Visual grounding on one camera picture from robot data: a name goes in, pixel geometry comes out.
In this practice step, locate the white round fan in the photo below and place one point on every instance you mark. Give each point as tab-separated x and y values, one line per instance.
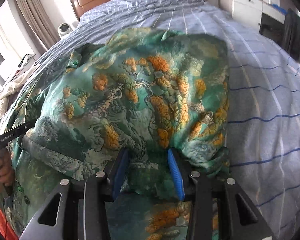
64	30

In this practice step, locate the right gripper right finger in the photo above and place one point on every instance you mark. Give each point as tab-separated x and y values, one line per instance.
238	217

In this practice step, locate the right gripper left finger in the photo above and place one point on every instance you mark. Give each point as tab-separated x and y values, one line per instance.
79	206

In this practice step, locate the dark jacket on chair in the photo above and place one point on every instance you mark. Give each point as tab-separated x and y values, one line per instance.
291	35

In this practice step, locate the person's left hand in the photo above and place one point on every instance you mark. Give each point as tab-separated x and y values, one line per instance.
7	175

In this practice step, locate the cream blanket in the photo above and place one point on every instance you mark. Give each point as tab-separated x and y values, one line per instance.
13	87

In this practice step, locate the green patterned silk garment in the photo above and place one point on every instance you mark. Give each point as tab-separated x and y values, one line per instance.
145	89

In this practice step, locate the orange fuzzy mat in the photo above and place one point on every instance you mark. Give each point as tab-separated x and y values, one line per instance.
6	229

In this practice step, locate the white bedside table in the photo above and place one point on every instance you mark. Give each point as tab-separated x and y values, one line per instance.
10	70

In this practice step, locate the white desk with drawers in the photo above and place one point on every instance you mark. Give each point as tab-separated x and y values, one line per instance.
255	14

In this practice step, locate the blue plaid duvet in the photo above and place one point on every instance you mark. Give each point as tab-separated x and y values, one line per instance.
263	121

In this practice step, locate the beige curtain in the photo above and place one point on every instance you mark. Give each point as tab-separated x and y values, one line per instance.
39	22

